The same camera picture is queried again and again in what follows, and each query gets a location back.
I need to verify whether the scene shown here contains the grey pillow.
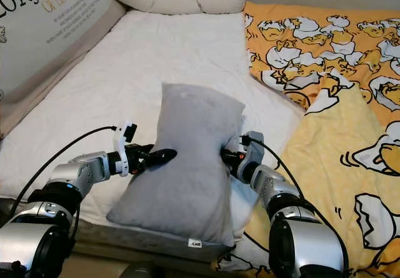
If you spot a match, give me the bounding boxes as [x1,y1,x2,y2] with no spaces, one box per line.
[106,82,246,247]

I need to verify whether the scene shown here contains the yellow duck print blanket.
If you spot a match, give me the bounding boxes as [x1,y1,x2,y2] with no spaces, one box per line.
[212,2,400,276]

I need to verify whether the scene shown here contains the white quilted mattress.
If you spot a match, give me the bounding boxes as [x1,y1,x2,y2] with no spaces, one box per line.
[0,11,304,229]

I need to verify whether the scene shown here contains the grey patterned headboard cushion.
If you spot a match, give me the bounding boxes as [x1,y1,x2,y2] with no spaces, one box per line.
[0,0,126,135]

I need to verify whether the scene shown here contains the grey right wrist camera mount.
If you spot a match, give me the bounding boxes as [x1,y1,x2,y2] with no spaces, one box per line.
[241,131,265,182]

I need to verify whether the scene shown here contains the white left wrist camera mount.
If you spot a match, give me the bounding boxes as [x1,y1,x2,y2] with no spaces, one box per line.
[112,122,138,160]

